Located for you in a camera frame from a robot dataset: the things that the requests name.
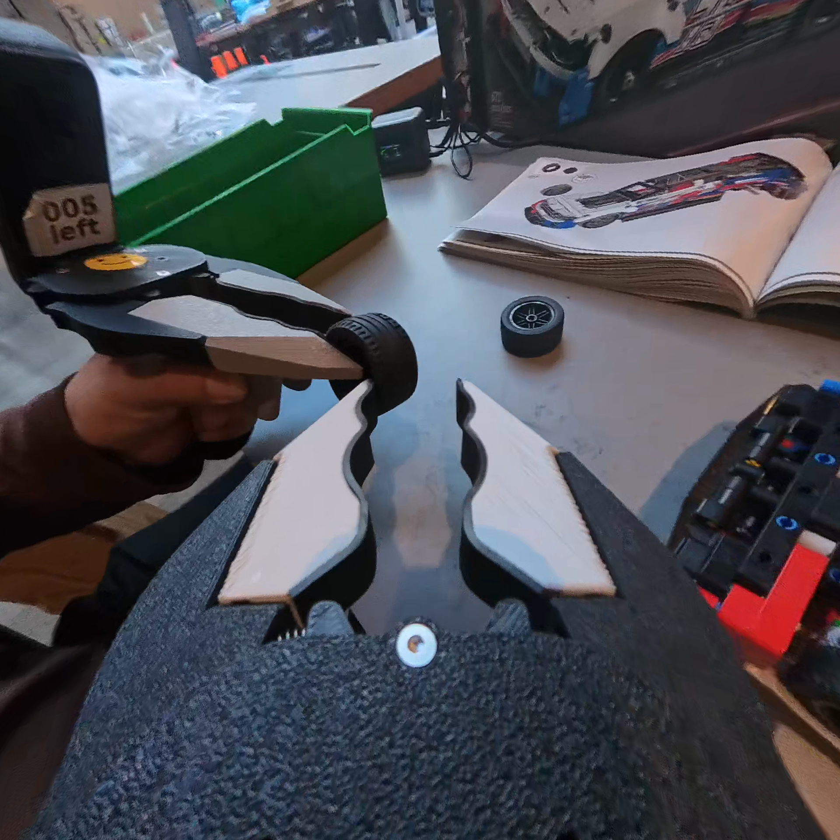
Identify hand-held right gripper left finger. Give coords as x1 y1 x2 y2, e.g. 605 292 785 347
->
217 379 379 607

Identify black toy car wheel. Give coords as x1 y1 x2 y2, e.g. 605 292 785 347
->
326 313 419 416
500 295 565 358

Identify clear plastic bags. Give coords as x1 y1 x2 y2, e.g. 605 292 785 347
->
85 52 263 191

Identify black toy car box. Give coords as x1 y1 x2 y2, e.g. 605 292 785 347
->
436 0 840 158

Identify grey workbench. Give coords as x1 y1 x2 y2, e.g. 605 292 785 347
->
217 29 442 116

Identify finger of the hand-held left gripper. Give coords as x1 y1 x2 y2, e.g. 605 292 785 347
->
126 293 367 383
213 267 355 334

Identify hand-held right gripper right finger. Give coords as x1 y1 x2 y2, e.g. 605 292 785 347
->
456 378 618 599

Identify wooden frame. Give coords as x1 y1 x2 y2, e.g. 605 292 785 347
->
0 505 165 611

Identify green plastic bin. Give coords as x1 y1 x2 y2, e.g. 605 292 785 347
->
112 107 389 280

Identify open instruction book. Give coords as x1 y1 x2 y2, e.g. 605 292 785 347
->
438 138 840 320

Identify black cable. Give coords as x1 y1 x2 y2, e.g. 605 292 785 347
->
427 112 519 179

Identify person's brown shirt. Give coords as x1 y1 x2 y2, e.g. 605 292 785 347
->
0 623 112 840

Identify person's left hand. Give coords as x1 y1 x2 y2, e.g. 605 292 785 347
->
63 354 284 468

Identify grey desk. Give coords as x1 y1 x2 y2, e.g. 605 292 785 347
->
246 141 840 840

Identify toy brick car chassis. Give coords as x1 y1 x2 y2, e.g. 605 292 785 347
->
669 379 840 723

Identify black power adapter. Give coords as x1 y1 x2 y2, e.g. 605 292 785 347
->
372 107 433 177

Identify person in brown shirt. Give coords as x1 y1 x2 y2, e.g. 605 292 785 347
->
52 459 263 647

